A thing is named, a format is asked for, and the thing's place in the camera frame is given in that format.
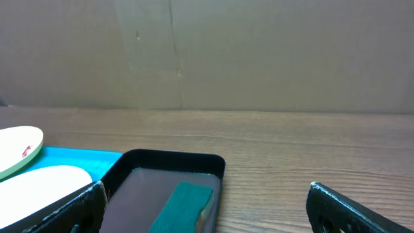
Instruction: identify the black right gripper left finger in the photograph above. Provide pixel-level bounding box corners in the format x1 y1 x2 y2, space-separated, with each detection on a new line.
22 181 107 233

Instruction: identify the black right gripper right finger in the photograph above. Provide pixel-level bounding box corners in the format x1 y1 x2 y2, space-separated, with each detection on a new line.
306 181 413 233

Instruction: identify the white plate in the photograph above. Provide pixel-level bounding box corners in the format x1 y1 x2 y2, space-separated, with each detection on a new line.
1 165 93 228

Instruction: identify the yellow-green plate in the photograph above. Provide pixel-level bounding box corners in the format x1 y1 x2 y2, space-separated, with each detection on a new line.
1 126 44 179

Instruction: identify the green sponge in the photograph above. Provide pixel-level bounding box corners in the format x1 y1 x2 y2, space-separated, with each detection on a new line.
149 182 215 233

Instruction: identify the blue plastic tray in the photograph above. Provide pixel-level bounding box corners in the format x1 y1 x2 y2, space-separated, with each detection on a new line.
17 146 122 181

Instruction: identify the black water tray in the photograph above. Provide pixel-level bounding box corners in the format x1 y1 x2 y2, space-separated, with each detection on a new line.
100 149 226 232

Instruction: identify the cardboard backdrop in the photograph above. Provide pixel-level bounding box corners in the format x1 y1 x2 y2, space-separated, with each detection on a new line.
1 1 413 114

